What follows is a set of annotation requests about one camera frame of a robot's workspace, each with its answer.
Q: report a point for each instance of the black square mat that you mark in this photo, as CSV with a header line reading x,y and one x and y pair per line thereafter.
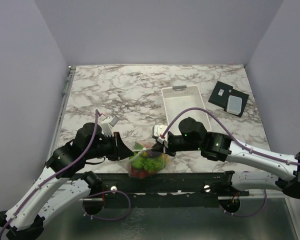
x,y
221,93

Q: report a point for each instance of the purple eggplant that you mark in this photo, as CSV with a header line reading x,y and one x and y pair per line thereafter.
x,y
151,154

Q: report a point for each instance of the green grapes bunch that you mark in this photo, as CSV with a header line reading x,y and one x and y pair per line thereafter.
x,y
152,165

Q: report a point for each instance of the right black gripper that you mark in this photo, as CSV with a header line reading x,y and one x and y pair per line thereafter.
x,y
159,147

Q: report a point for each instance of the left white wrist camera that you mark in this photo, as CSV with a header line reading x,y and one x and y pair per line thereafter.
x,y
107,124

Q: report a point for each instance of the aluminium side rail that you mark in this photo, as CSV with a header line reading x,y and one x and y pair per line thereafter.
x,y
62,110

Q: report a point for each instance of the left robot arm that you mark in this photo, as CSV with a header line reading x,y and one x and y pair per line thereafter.
x,y
57,188

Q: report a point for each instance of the grey rectangular pad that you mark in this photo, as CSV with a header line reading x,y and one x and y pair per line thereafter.
x,y
234,105

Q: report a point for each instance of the yellow bell pepper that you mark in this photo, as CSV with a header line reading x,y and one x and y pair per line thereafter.
x,y
166,158

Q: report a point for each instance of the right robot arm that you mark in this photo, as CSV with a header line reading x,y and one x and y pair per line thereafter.
x,y
280,172

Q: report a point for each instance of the clear dotted zip bag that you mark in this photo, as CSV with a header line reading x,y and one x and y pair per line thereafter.
x,y
125,163

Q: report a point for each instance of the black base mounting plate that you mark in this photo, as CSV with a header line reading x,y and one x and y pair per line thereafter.
x,y
174,190

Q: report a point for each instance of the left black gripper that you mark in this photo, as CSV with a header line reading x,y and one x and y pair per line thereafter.
x,y
122,150

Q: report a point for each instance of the white perforated plastic basket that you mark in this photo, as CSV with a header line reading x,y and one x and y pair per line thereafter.
x,y
179,98

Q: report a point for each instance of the red watermelon slice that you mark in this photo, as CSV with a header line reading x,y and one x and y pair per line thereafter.
x,y
138,146

